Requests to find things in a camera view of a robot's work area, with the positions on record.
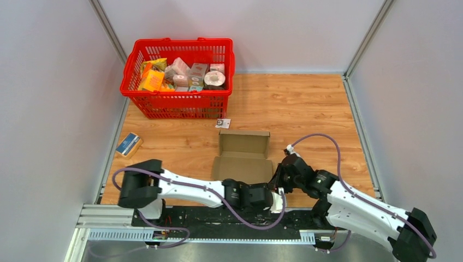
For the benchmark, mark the orange snack box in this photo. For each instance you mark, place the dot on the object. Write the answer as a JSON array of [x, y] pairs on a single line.
[[151, 80]]

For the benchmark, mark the aluminium frame rail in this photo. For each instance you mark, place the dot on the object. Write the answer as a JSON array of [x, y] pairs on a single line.
[[110, 222]]

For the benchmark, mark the small clear plastic packet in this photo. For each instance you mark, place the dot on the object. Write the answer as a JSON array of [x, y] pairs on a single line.
[[223, 123]]

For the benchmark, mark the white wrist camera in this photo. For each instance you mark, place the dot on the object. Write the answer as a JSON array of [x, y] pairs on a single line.
[[278, 201], [289, 150]]

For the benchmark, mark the brown cardboard paper box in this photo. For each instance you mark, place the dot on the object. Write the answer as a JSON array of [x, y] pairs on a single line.
[[243, 156]]

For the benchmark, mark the round tape roll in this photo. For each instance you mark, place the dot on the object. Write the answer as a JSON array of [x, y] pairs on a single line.
[[214, 80]]

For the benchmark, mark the yellow snack bag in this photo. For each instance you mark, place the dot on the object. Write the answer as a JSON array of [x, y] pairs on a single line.
[[156, 65]]

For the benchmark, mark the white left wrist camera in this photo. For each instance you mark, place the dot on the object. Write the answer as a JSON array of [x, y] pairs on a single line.
[[278, 201]]

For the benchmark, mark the red plastic shopping basket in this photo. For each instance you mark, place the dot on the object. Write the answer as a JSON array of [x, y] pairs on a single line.
[[181, 96]]

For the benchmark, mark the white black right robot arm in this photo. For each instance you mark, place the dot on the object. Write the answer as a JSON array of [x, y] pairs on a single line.
[[409, 235]]

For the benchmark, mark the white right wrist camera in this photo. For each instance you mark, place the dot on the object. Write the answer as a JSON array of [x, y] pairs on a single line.
[[289, 150]]

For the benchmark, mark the blue yellow small box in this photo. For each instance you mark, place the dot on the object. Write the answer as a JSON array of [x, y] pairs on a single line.
[[129, 145]]

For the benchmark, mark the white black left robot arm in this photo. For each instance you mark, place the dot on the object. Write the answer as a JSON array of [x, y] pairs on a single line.
[[146, 184]]

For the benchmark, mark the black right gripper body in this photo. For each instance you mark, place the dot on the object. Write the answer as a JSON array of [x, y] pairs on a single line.
[[282, 180]]

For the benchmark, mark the pink white carton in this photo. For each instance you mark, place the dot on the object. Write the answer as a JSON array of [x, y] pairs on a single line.
[[180, 67]]

